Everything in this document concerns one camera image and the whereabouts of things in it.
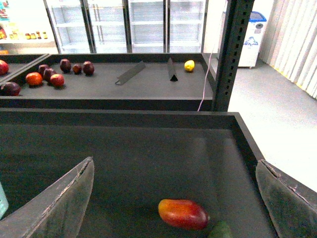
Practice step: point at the near black display tray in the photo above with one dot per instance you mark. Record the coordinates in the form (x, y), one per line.
(140, 159)

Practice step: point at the dark purple fruit front left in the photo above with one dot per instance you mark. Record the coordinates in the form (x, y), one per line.
(10, 89)

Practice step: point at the black display tray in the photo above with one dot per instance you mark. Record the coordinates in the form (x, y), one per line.
(140, 159)
(150, 89)

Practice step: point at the dark green avocado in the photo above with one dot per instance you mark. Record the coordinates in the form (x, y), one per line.
(220, 230)

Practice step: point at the grey triangular divider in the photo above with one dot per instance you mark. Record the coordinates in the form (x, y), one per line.
(171, 71)
(129, 74)

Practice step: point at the light blue plastic basket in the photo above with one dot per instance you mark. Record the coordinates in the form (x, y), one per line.
(3, 202)

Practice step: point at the dark metal rack post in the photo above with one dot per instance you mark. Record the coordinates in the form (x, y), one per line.
(234, 31)

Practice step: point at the small dark red fruit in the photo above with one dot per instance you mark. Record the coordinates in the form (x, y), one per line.
(77, 69)

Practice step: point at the red orange mango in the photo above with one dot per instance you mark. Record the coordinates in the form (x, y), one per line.
(183, 213)

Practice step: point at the dark red fruit back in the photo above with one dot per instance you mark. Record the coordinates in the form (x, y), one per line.
(65, 65)

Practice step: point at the white blue chest freezer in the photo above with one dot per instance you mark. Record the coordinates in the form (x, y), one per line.
(253, 40)

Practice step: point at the red apple in far tray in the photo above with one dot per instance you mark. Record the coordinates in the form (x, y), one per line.
(57, 80)

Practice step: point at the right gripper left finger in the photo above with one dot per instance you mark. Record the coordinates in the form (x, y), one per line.
(58, 211)

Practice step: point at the far black display tray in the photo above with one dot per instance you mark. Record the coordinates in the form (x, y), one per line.
(150, 89)

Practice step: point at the grey triangular divider right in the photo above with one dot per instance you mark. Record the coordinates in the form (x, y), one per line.
(171, 71)

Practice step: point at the dark red fruit middle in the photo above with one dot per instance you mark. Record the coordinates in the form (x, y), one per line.
(46, 72)

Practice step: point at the orange red fruit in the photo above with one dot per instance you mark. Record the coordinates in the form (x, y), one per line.
(34, 79)

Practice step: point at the grey triangular divider left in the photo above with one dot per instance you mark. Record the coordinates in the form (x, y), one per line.
(129, 74)

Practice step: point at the glass door refrigerator row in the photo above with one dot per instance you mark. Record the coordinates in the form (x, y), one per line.
(128, 26)

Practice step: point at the yellow lemon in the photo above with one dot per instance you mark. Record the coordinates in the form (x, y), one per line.
(189, 66)

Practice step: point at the dark red fruit right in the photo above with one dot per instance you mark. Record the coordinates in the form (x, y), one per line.
(88, 68)

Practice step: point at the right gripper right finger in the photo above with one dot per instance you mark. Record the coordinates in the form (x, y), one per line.
(292, 206)

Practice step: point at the red fruit far left tray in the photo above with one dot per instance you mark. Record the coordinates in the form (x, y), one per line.
(4, 68)

